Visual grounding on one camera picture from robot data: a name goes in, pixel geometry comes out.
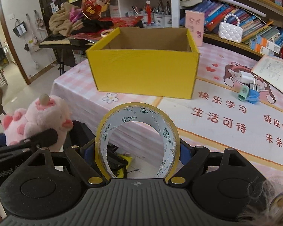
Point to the open workbook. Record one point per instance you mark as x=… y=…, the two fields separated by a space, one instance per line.
x=273 y=70

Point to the pink wrapped bouquet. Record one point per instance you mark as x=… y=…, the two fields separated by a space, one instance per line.
x=75 y=15

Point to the red paper sheet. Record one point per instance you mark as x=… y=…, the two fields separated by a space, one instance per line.
x=122 y=21

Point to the mint green clip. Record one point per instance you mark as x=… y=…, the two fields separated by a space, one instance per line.
x=243 y=93

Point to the electric keyboard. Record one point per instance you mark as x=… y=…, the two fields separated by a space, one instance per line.
x=61 y=42

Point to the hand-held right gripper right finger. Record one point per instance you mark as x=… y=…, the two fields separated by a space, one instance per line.
x=184 y=154

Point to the fuzzy beige sleeve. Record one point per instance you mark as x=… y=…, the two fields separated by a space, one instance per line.
x=268 y=207

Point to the red hanging tassel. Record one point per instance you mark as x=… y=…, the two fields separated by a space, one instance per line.
x=149 y=11

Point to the white quilted pearl handbag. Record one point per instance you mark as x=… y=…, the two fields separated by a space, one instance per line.
x=230 y=31

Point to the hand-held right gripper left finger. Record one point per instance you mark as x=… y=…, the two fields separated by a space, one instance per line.
x=90 y=153

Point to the yellow tape roll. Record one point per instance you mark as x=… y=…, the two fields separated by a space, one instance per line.
x=132 y=115

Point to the black cloth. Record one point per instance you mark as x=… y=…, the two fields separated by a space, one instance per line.
x=96 y=24

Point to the beige cloth heap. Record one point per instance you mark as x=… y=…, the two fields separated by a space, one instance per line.
x=63 y=21

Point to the pink plush pig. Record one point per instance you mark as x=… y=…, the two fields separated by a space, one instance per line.
x=44 y=117

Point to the white charger plug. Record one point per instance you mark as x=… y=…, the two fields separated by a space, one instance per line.
x=245 y=77

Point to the grey hanging bag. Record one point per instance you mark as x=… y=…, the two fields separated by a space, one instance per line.
x=19 y=29

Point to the yellow cardboard box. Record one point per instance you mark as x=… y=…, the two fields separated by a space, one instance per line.
x=143 y=75

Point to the group of pen holders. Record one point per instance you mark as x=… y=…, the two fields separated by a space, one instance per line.
x=160 y=18

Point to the white paper roll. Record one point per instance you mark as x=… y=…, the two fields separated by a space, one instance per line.
x=238 y=4

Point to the red festive cutout decoration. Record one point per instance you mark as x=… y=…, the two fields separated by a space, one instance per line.
x=95 y=7

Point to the blue binder clip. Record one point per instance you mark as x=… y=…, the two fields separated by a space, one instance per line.
x=252 y=95

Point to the orange blue carton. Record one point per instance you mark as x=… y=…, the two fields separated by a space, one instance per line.
x=270 y=43
x=259 y=48

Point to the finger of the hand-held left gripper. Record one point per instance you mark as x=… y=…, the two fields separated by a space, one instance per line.
x=42 y=137

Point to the small beige tape roll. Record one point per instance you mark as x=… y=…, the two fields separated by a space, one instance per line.
x=107 y=33

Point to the pink cylinder holder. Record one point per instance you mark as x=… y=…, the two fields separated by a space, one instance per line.
x=194 y=26

